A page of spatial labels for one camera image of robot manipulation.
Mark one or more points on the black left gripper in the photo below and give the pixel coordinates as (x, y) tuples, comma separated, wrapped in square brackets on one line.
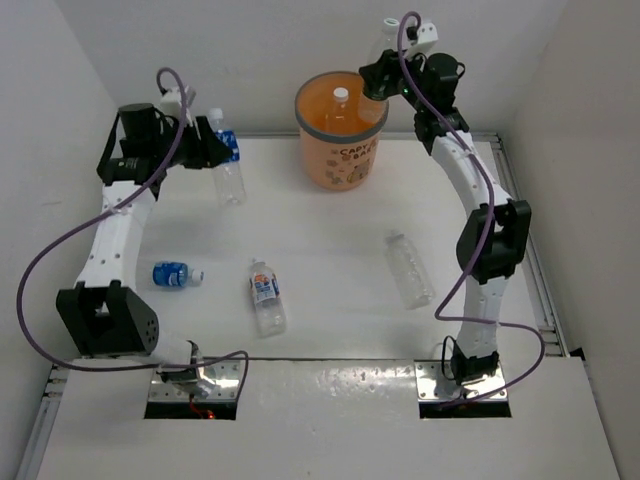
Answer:
[(216, 151)]

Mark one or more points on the clear bottle orange white label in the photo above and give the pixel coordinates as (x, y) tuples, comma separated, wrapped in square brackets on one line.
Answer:
[(265, 293)]

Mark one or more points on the clear unlabelled crumpled bottle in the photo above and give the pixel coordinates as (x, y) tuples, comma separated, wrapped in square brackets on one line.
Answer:
[(408, 271)]

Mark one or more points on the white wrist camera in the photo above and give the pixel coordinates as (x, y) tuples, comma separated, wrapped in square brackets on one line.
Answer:
[(422, 38), (177, 97)]

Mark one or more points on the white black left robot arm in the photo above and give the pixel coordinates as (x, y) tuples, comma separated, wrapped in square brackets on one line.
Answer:
[(103, 312)]

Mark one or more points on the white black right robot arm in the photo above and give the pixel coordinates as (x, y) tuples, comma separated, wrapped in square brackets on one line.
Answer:
[(493, 241)]

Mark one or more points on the small bottle blue label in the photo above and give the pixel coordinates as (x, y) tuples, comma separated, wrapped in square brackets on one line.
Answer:
[(169, 274)]

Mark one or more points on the clear bottle dark blue label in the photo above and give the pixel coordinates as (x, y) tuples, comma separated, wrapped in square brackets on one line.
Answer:
[(227, 175)]

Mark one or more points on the orange capybara waste bin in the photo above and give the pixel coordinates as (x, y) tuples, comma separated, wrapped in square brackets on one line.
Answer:
[(335, 162)]

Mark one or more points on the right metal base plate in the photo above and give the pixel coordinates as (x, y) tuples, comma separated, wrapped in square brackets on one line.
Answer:
[(433, 387)]

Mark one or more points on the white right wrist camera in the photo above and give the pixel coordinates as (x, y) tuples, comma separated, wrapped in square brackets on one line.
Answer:
[(422, 38)]

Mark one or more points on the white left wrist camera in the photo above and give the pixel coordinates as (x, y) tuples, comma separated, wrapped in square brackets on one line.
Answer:
[(177, 97)]

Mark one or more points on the clear bottle green label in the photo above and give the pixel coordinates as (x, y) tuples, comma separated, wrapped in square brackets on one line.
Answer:
[(371, 111)]

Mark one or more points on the clear square bottle white cap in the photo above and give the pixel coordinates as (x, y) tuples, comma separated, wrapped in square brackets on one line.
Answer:
[(339, 119)]

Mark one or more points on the metal base plate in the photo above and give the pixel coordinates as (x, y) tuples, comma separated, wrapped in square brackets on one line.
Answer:
[(217, 383), (433, 387)]

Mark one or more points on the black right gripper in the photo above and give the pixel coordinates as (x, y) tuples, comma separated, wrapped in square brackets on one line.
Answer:
[(390, 63)]

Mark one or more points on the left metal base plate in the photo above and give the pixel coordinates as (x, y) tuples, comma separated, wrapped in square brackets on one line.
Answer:
[(217, 383)]

